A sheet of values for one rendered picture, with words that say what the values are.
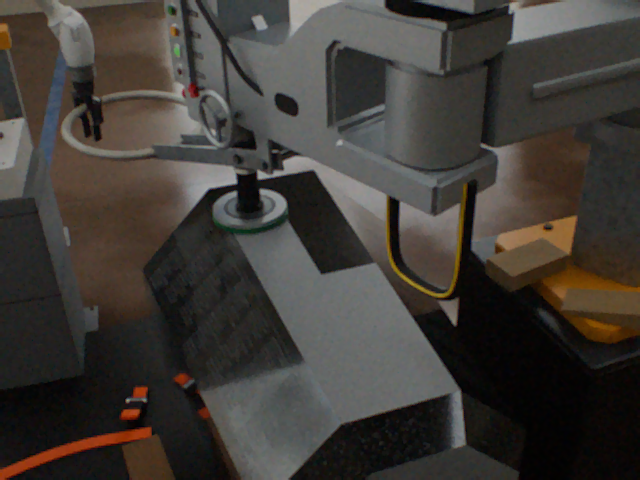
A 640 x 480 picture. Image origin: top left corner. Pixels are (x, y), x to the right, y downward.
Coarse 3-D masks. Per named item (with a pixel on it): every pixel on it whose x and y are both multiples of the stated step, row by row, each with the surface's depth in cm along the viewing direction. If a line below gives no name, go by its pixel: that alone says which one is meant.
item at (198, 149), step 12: (156, 144) 224; (168, 144) 219; (192, 144) 229; (204, 144) 223; (276, 144) 193; (156, 156) 227; (168, 156) 221; (180, 156) 215; (192, 156) 209; (204, 156) 203; (216, 156) 198; (228, 156) 193; (240, 156) 188; (252, 156) 184; (276, 156) 175; (288, 156) 180; (300, 156) 187; (252, 168) 186; (264, 168) 175; (276, 168) 177
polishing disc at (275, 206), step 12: (264, 192) 213; (216, 204) 208; (228, 204) 208; (264, 204) 207; (276, 204) 207; (216, 216) 202; (228, 216) 202; (240, 216) 202; (252, 216) 201; (264, 216) 201; (276, 216) 201; (240, 228) 198
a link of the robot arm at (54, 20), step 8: (40, 0) 238; (48, 0) 240; (48, 8) 242; (56, 8) 243; (64, 8) 245; (48, 16) 245; (56, 16) 244; (64, 16) 244; (80, 16) 250; (48, 24) 247; (56, 24) 244; (56, 32) 246
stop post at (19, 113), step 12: (0, 36) 300; (0, 48) 303; (0, 60) 307; (0, 72) 309; (12, 72) 311; (0, 84) 312; (12, 84) 313; (0, 96) 314; (12, 96) 316; (12, 108) 319
